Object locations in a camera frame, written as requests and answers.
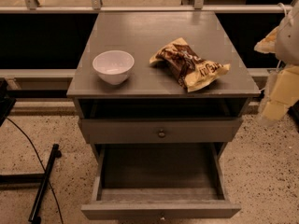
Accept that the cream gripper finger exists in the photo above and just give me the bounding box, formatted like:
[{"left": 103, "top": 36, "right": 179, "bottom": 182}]
[{"left": 257, "top": 101, "right": 289, "bottom": 126}]

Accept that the brown chip bag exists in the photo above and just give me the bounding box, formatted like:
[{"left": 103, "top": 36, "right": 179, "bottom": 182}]
[{"left": 149, "top": 37, "right": 231, "bottom": 92}]

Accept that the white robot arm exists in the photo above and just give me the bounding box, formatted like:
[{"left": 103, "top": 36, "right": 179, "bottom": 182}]
[{"left": 254, "top": 3, "right": 299, "bottom": 125}]

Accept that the grey middle drawer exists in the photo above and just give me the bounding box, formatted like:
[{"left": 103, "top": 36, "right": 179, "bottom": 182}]
[{"left": 79, "top": 118, "right": 242, "bottom": 144}]

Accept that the round metal drawer knob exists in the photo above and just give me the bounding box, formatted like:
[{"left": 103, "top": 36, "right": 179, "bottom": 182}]
[{"left": 158, "top": 129, "right": 166, "bottom": 138}]

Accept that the grey wooden drawer cabinet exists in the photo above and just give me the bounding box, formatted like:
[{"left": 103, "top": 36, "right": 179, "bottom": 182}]
[{"left": 66, "top": 10, "right": 262, "bottom": 161}]

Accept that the open grey bottom drawer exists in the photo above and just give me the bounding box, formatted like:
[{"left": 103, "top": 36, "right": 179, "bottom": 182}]
[{"left": 81, "top": 143, "right": 240, "bottom": 220}]

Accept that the white ceramic bowl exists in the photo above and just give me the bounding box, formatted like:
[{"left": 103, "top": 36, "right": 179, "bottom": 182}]
[{"left": 93, "top": 50, "right": 135, "bottom": 85}]

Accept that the black floor stand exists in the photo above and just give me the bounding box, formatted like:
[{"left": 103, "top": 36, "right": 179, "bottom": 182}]
[{"left": 0, "top": 144, "right": 62, "bottom": 224}]

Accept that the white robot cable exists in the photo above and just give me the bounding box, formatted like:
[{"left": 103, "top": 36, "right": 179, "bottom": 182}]
[{"left": 277, "top": 2, "right": 289, "bottom": 19}]

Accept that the black cable on floor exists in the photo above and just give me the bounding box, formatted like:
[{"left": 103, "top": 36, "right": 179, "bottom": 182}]
[{"left": 6, "top": 117, "right": 64, "bottom": 224}]

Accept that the metal railing frame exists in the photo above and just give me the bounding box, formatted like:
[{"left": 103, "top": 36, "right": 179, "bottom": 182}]
[{"left": 0, "top": 0, "right": 299, "bottom": 15}]

